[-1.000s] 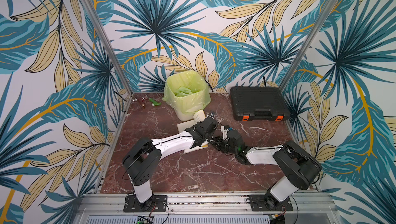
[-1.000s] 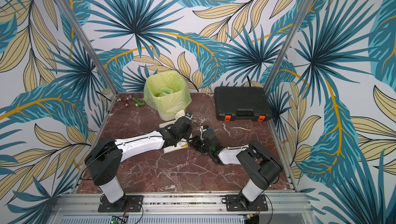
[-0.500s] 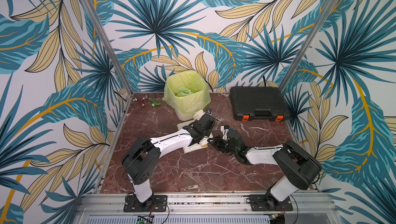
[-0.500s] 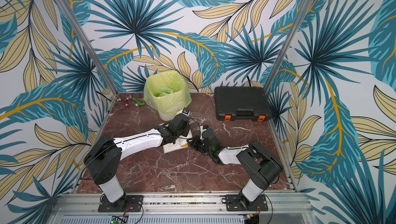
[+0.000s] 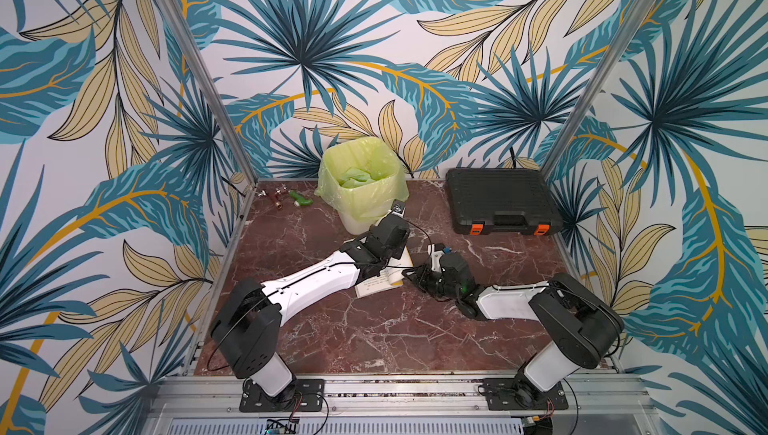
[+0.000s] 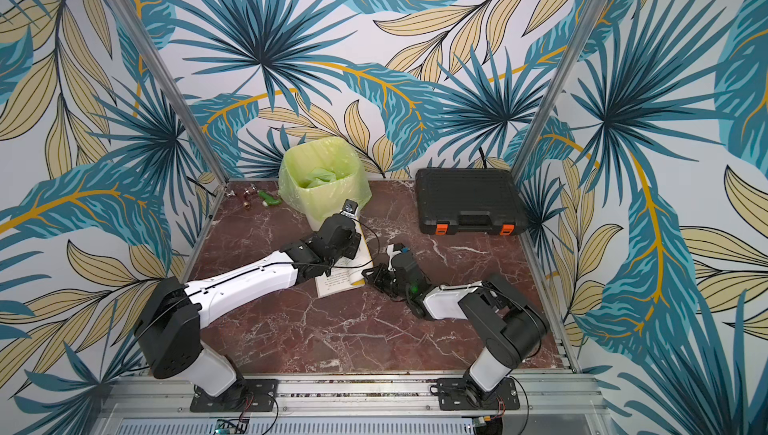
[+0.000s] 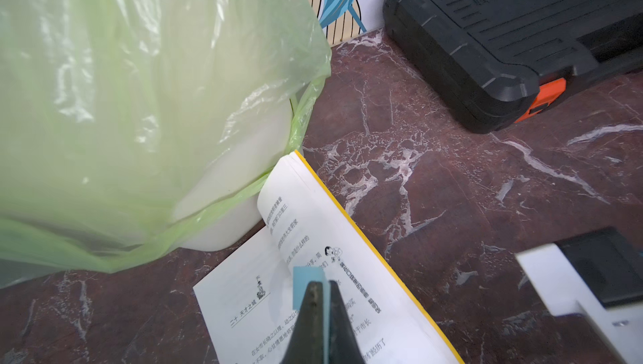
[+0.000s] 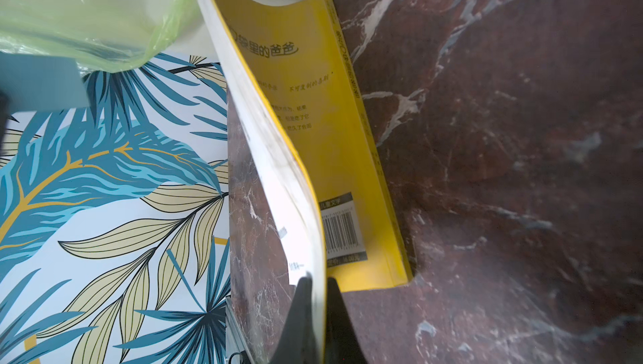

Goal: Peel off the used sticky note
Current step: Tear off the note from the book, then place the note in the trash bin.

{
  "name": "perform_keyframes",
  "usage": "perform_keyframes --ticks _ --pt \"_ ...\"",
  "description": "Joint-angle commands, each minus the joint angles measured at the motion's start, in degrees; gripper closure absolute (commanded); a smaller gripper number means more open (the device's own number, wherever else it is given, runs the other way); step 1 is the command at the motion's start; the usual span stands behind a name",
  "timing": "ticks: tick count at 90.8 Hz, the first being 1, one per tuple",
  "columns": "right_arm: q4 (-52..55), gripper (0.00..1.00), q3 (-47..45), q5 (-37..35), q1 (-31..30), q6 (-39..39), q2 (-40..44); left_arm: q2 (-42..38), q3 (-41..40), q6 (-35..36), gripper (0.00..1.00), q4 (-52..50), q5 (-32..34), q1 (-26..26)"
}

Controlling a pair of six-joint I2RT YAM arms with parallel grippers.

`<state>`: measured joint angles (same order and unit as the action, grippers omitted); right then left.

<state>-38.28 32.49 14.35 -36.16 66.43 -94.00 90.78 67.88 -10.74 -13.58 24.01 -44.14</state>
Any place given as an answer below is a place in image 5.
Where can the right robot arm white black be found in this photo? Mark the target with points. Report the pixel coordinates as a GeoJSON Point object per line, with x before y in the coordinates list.
{"type": "Point", "coordinates": [582, 328]}

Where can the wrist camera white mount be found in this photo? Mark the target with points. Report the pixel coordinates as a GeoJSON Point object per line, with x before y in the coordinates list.
{"type": "Point", "coordinates": [398, 208]}
{"type": "Point", "coordinates": [436, 252]}

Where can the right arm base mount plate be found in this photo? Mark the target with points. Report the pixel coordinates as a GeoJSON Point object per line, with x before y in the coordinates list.
{"type": "Point", "coordinates": [508, 394]}

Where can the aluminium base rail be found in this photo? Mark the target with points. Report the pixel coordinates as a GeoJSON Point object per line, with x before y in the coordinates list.
{"type": "Point", "coordinates": [600, 402]}

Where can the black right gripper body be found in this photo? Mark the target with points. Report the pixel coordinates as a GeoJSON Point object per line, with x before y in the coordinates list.
{"type": "Point", "coordinates": [429, 276]}

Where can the white bin green bag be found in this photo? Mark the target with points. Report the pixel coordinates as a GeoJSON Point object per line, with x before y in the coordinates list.
{"type": "Point", "coordinates": [361, 179]}

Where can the green toy on table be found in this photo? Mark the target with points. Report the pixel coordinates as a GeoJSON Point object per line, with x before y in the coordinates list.
{"type": "Point", "coordinates": [299, 200]}

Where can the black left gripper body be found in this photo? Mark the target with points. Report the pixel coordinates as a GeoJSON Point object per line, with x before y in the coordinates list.
{"type": "Point", "coordinates": [396, 252]}

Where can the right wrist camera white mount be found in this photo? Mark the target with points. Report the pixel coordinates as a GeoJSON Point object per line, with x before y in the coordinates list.
{"type": "Point", "coordinates": [436, 252]}

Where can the green circuit board with wires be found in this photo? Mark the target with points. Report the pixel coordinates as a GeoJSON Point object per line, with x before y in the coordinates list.
{"type": "Point", "coordinates": [279, 427]}

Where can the black plastic tool case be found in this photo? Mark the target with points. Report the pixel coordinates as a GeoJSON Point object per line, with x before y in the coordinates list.
{"type": "Point", "coordinates": [495, 200]}

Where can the small brown metal trinket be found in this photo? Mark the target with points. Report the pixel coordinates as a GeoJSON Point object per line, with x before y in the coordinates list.
{"type": "Point", "coordinates": [274, 196]}

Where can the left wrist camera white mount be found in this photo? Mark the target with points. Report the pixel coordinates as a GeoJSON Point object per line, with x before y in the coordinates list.
{"type": "Point", "coordinates": [398, 208]}

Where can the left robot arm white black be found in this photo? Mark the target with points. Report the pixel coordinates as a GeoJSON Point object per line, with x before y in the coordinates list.
{"type": "Point", "coordinates": [246, 328]}

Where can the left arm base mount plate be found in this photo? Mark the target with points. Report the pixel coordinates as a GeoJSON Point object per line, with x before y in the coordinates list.
{"type": "Point", "coordinates": [302, 395]}

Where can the yellow children's book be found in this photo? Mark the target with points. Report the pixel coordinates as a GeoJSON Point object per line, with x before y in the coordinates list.
{"type": "Point", "coordinates": [389, 278]}

